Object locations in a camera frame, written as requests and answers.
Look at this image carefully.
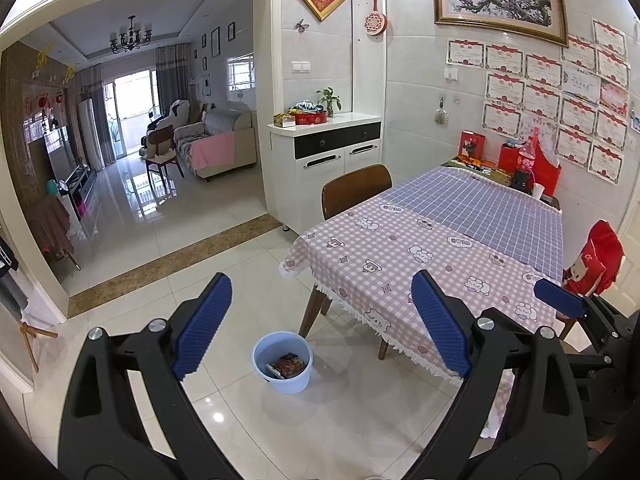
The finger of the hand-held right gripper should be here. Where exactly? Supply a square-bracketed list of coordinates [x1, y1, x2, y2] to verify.
[564, 354, 621, 379]
[534, 280, 640, 356]

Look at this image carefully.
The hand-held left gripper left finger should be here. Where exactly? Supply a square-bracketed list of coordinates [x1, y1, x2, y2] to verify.
[57, 272, 233, 480]

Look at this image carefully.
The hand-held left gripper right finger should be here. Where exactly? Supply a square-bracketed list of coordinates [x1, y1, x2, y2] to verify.
[405, 269, 593, 480]

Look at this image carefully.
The red snack wrapper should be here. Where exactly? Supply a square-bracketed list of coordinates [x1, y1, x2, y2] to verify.
[276, 353, 306, 379]

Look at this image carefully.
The blue plastic bucket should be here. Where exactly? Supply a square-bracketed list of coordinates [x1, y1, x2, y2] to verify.
[251, 331, 314, 395]

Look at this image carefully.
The red chair cover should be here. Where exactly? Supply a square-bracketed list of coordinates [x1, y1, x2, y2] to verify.
[562, 220, 626, 297]

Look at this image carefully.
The purple grid tablecloth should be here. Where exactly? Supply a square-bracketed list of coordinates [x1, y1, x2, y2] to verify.
[385, 166, 564, 281]

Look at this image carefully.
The red gift bag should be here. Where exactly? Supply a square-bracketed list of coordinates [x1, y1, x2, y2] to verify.
[530, 127, 562, 199]

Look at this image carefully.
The cola bottle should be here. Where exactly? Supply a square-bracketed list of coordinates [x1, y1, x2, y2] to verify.
[516, 135, 539, 191]

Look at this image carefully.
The small red box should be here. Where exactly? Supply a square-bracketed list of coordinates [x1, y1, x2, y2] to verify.
[498, 142, 523, 174]

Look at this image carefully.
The green flat box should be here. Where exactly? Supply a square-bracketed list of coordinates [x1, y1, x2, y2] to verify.
[442, 157, 512, 181]

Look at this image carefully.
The brown dining chair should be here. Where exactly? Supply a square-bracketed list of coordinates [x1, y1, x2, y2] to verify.
[321, 164, 393, 221]

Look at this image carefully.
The wooden clothes rack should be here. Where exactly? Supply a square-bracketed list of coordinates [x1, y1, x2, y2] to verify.
[19, 317, 59, 374]

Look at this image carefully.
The pink blanket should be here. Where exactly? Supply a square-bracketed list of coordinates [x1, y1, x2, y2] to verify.
[192, 135, 236, 171]

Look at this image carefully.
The red gift box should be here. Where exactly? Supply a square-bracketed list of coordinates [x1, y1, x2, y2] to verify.
[459, 130, 486, 164]

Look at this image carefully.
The low television stand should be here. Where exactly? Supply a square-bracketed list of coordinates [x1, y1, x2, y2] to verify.
[65, 167, 99, 221]

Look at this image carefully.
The small table with checked cloth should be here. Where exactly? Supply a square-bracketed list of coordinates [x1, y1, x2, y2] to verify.
[27, 195, 76, 271]

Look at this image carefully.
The wooden living room chair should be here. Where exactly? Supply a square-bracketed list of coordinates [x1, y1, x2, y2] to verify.
[145, 127, 185, 191]

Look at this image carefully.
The beige sofa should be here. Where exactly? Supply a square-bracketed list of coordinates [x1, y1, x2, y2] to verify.
[175, 107, 259, 181]

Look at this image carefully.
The white sideboard cabinet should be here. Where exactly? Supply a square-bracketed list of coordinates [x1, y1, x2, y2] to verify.
[267, 111, 384, 234]

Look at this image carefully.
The dark hanging clothing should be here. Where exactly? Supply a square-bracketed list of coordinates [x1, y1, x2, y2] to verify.
[0, 235, 29, 321]

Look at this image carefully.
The white massage chair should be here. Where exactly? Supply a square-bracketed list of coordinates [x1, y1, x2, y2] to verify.
[169, 100, 192, 129]

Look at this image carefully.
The white standing air conditioner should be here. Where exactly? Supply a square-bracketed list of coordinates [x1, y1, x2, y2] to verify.
[77, 99, 106, 171]

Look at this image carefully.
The grey striped curtain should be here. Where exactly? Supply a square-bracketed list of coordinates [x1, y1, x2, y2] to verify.
[155, 42, 194, 126]
[75, 65, 109, 111]

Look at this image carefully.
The potted green plant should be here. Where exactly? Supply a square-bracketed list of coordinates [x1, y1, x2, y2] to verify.
[316, 87, 343, 119]

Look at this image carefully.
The black chandelier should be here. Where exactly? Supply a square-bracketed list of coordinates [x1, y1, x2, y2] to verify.
[109, 15, 154, 54]

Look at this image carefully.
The red round hanging ornament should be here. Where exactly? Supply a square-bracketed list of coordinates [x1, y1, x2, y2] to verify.
[363, 0, 388, 38]

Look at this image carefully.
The group of wall certificates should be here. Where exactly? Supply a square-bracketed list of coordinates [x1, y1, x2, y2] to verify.
[446, 19, 640, 186]

